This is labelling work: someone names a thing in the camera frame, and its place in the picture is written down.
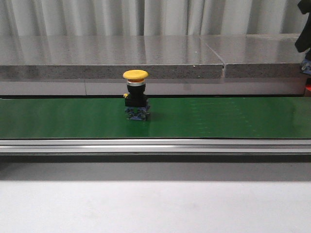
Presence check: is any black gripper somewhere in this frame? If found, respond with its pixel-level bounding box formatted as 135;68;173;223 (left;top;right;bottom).
295;0;311;60

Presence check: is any yellow push button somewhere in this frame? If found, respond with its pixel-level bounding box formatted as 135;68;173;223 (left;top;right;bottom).
123;69;150;121

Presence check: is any red tray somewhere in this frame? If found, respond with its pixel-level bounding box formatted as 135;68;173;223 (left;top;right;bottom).
304;84;311;97

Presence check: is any grey stone counter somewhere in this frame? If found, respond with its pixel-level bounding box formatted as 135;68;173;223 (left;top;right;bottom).
0;34;307;96

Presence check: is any green conveyor belt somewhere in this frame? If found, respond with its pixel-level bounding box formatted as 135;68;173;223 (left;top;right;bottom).
0;97;311;139

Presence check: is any white curtain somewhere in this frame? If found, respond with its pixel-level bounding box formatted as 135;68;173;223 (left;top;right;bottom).
0;0;307;36

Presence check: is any aluminium conveyor frame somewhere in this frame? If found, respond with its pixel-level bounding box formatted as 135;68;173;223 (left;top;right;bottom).
0;138;311;155

